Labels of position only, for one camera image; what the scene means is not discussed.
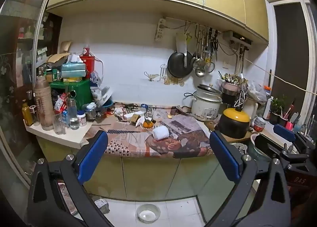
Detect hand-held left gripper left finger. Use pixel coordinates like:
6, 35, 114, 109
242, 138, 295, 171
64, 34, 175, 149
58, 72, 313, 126
27, 130, 114, 227

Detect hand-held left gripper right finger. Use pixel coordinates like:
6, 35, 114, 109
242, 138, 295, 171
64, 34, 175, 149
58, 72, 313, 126
205, 130, 291, 227

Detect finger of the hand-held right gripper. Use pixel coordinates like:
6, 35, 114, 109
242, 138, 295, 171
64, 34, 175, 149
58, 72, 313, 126
273, 124, 310, 148
254, 134, 290, 160

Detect white box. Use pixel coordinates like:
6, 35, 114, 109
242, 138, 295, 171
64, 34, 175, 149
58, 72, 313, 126
123, 112, 144, 120

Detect pink toothbrush cup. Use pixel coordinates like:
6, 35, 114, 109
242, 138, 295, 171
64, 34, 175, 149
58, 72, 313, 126
282, 107, 295, 131

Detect small potted plant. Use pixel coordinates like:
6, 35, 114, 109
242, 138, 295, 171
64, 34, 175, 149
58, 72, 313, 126
269, 96, 288, 125

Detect black pot yellow lid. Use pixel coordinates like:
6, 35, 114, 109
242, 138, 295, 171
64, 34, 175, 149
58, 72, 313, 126
218, 107, 250, 139

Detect white pill bottle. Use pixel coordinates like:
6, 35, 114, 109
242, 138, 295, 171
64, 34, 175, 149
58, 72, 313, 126
77, 110, 87, 126

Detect glass jar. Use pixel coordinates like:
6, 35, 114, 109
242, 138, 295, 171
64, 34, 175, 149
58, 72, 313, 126
85, 104, 96, 121

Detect clear glass tumbler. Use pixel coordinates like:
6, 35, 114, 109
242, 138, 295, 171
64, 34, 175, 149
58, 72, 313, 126
53, 113, 66, 135

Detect clear plastic bag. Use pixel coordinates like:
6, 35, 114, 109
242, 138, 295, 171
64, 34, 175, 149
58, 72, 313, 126
248, 81, 267, 105

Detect grey floor rag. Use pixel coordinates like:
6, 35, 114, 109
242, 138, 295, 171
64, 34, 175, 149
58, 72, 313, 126
94, 198, 110, 214

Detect clear glass bottle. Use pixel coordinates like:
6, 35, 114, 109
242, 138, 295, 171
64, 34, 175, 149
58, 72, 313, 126
66, 91, 80, 129

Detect printed tablecloth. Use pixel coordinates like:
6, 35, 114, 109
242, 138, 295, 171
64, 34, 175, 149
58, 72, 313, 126
82, 103, 216, 159

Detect white rice cooker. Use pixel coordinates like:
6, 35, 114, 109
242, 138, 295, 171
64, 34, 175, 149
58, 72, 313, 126
191, 84, 223, 121

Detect green base cabinet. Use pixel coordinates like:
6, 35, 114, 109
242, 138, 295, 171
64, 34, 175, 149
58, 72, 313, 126
36, 135, 236, 201

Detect white round appliance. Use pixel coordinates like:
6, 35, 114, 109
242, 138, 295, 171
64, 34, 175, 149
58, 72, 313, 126
95, 86, 114, 107

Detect red snack packet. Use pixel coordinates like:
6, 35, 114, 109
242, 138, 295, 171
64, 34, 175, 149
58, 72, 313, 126
54, 93, 70, 112

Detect white rolled cloth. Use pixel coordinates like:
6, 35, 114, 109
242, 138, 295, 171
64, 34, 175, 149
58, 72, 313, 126
152, 125, 170, 141

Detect utensil holder with chopsticks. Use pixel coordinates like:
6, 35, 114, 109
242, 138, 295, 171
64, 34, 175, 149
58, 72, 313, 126
218, 71, 248, 95

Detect brown ribbed thermos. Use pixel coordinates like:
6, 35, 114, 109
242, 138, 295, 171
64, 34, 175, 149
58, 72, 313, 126
34, 75, 55, 131

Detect yellow oil bottle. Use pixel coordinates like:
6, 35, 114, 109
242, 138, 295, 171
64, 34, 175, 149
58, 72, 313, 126
22, 102, 34, 126

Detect blue printed plastic bag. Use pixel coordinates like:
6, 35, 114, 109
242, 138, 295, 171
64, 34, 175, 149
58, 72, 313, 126
90, 71, 102, 87

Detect dark window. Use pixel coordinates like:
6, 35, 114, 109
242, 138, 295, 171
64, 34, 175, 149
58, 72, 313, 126
270, 0, 317, 118

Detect teal tissue box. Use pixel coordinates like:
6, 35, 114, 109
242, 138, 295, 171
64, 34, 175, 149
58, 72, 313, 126
61, 61, 87, 79

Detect red canister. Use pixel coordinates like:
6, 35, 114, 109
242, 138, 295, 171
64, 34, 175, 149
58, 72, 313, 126
80, 48, 96, 79

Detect steel slotted spoon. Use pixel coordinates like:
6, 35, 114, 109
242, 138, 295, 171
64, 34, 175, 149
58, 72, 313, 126
192, 29, 201, 67

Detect black frying pan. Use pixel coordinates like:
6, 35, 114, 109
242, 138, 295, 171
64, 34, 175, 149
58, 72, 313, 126
167, 51, 194, 78

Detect brown cardboard pieces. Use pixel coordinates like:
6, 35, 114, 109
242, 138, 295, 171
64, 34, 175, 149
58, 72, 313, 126
47, 41, 72, 67

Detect glass door cupboard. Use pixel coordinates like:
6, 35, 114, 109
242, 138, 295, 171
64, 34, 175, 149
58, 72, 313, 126
0, 0, 62, 193

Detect hanging kitchen scissors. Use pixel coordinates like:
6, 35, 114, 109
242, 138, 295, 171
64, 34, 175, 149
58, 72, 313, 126
210, 30, 220, 62

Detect steel cleaver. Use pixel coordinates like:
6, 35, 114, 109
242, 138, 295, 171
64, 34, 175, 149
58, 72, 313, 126
176, 32, 188, 67

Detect white power strip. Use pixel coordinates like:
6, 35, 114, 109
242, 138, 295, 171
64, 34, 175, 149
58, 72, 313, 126
155, 18, 166, 42

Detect yellow cord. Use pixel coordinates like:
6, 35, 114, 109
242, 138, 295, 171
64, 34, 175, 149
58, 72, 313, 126
218, 41, 317, 95

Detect wire mesh strainer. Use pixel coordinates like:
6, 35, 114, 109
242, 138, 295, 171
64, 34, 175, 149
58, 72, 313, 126
205, 44, 215, 73

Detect grey wall appliance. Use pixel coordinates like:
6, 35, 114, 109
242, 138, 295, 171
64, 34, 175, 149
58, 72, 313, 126
222, 30, 254, 46

